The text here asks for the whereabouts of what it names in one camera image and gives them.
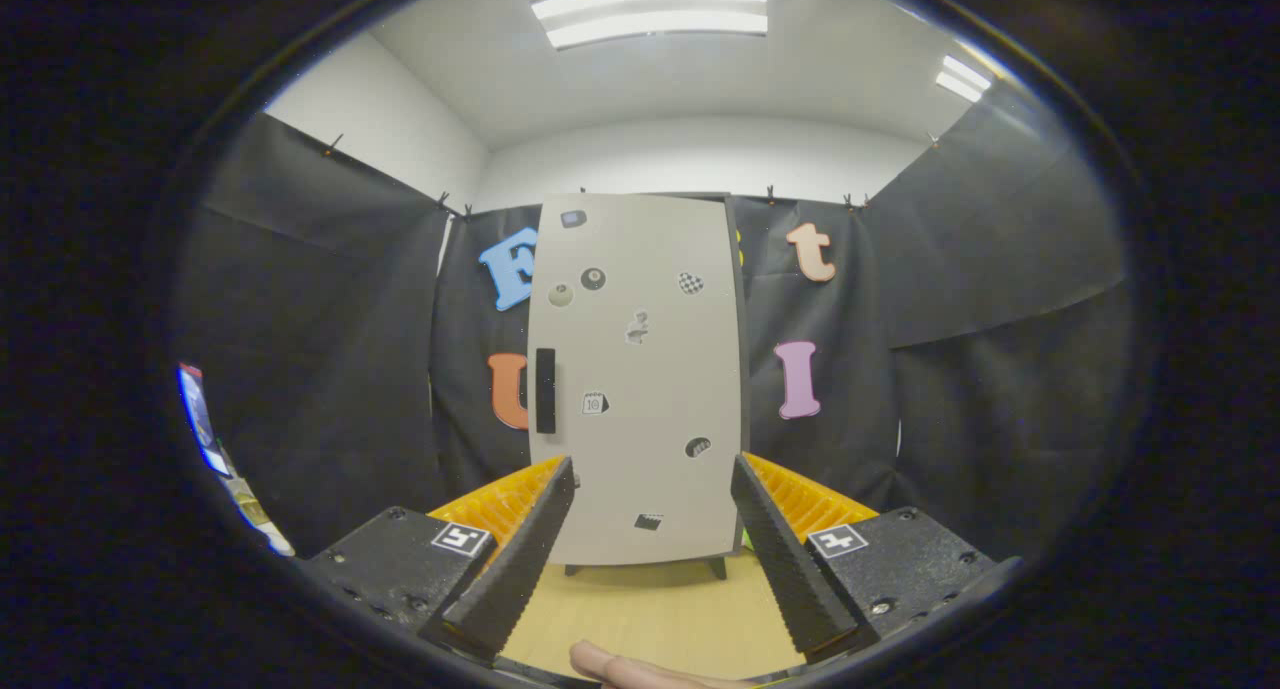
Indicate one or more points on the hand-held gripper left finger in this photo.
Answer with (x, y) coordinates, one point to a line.
(515, 569)

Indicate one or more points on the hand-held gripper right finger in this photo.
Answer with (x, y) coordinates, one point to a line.
(785, 569)

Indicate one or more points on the grey shoe cabinet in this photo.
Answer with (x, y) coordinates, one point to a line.
(719, 567)

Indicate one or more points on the grey shoe cabinet door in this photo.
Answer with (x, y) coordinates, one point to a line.
(650, 389)

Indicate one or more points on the pale cluttered items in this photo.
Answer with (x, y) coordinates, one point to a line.
(255, 514)

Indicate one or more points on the black backdrop cloth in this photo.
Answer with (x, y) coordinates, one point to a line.
(320, 319)

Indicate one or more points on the blue white panel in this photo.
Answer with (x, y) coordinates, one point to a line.
(200, 419)

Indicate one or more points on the small ceiling light panel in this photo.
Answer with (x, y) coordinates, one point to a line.
(963, 77)

